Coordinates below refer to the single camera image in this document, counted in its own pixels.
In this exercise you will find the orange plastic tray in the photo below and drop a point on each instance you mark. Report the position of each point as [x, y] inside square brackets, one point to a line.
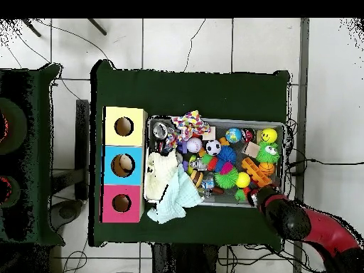
[256, 172]

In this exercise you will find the light blue waffle cloth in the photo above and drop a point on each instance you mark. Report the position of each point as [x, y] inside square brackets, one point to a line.
[176, 202]

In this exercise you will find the cream waffle cloth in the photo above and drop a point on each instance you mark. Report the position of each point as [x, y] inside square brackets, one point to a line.
[159, 173]

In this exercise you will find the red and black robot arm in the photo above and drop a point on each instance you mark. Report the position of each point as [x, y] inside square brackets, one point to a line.
[312, 224]

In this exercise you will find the clear mesh bin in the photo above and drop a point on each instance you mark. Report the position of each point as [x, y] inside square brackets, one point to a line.
[221, 203]

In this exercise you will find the wooden box with three holes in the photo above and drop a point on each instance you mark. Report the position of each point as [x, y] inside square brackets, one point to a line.
[125, 139]

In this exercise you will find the plain yellow ball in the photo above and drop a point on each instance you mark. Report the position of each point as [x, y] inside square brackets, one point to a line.
[243, 180]

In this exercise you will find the green googly-eyed puffer ball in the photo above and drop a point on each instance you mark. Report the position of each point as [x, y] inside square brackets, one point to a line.
[267, 153]

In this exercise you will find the large blue spiky ball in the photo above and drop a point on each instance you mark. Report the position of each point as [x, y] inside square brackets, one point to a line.
[226, 155]

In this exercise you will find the black and white soccer ball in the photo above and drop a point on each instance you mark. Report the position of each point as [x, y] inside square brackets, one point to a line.
[213, 148]

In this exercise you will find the blue globe ball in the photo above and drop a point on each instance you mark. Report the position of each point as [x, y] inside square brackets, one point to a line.
[233, 135]

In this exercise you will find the white baseball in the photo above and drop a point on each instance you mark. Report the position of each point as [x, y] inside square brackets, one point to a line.
[194, 145]

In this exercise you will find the colourful spotted cloth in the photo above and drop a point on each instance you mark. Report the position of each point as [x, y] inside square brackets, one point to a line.
[189, 123]

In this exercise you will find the dark green table cloth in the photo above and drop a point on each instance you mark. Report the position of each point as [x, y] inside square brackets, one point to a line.
[184, 93]

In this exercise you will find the grey floor base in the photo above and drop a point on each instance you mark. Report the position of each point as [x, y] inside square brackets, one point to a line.
[66, 212]

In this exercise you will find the dark green side cloth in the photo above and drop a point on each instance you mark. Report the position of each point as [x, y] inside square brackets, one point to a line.
[45, 113]

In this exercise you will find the black tripod leg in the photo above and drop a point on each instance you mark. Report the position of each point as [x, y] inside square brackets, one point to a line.
[31, 28]
[97, 27]

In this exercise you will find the black furniture frame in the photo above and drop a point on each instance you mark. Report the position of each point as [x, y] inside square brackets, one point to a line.
[82, 128]

